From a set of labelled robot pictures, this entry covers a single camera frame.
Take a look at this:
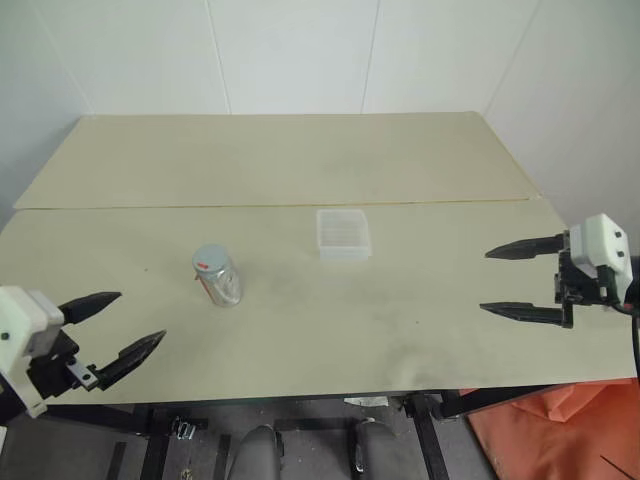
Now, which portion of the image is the orange cloth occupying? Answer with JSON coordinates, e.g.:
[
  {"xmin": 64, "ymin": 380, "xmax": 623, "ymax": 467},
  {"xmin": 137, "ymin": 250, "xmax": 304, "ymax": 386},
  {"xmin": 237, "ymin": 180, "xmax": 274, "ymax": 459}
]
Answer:
[{"xmin": 458, "ymin": 373, "xmax": 640, "ymax": 480}]

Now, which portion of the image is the clear plastic jar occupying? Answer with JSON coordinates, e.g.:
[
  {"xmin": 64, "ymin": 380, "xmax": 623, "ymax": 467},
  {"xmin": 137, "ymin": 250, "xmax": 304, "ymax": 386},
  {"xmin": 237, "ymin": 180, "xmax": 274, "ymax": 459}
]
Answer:
[{"xmin": 193, "ymin": 258, "xmax": 244, "ymax": 308}]

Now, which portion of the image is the black metal table frame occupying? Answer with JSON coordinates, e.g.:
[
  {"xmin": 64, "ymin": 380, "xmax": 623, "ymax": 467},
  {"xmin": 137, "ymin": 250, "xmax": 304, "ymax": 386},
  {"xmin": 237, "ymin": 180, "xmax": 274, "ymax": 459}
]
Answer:
[{"xmin": 43, "ymin": 383, "xmax": 474, "ymax": 480}]

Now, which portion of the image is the silver metal clip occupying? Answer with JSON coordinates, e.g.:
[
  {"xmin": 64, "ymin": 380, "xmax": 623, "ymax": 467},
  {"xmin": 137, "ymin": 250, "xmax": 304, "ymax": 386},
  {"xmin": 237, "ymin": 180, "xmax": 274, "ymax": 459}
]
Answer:
[{"xmin": 171, "ymin": 418, "xmax": 197, "ymax": 442}]

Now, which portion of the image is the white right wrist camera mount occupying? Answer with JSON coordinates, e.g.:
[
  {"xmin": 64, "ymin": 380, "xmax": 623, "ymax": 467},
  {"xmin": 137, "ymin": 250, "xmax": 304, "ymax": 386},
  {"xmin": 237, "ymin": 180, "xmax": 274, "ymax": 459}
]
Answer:
[{"xmin": 569, "ymin": 213, "xmax": 633, "ymax": 304}]

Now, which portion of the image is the clear plastic container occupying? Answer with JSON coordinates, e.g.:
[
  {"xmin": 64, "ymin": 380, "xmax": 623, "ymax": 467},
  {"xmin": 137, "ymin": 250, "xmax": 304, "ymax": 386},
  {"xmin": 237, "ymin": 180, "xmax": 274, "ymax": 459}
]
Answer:
[{"xmin": 315, "ymin": 209, "xmax": 374, "ymax": 263}]

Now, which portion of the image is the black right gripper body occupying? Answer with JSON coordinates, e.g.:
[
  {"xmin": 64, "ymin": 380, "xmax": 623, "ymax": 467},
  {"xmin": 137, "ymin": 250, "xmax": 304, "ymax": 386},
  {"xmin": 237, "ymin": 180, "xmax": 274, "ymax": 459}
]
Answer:
[{"xmin": 552, "ymin": 229, "xmax": 619, "ymax": 329}]

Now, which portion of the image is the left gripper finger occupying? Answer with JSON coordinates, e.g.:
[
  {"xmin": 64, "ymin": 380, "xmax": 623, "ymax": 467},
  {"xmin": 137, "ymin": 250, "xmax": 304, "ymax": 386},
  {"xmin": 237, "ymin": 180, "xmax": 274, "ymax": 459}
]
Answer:
[
  {"xmin": 94, "ymin": 329, "xmax": 167, "ymax": 391},
  {"xmin": 58, "ymin": 292, "xmax": 123, "ymax": 326}
]

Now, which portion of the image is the white label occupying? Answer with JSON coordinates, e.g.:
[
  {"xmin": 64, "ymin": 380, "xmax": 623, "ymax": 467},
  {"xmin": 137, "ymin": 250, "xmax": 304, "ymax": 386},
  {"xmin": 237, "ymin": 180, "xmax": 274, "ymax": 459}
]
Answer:
[{"xmin": 343, "ymin": 395, "xmax": 392, "ymax": 409}]

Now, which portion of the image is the light blue plastic jar lid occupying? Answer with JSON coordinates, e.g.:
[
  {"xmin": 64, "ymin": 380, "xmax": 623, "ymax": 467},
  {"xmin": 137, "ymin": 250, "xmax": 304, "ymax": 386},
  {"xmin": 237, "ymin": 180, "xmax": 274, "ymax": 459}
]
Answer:
[{"xmin": 191, "ymin": 244, "xmax": 229, "ymax": 277}]

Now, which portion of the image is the dark rounded shape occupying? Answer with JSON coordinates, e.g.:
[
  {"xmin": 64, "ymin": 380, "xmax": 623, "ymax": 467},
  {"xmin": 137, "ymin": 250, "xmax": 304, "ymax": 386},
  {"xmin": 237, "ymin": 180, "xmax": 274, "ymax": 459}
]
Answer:
[{"xmin": 233, "ymin": 423, "xmax": 282, "ymax": 480}]

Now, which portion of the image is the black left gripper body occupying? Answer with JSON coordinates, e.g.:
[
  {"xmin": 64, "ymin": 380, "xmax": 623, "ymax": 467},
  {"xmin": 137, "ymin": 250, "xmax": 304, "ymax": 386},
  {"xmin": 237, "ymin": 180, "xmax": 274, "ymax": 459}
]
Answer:
[{"xmin": 25, "ymin": 327, "xmax": 104, "ymax": 401}]

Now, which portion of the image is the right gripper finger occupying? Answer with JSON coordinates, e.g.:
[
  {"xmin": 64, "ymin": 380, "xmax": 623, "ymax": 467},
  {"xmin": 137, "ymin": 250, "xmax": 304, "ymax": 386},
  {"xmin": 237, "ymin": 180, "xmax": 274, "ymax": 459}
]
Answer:
[
  {"xmin": 484, "ymin": 233, "xmax": 567, "ymax": 261},
  {"xmin": 478, "ymin": 300, "xmax": 566, "ymax": 329}
]

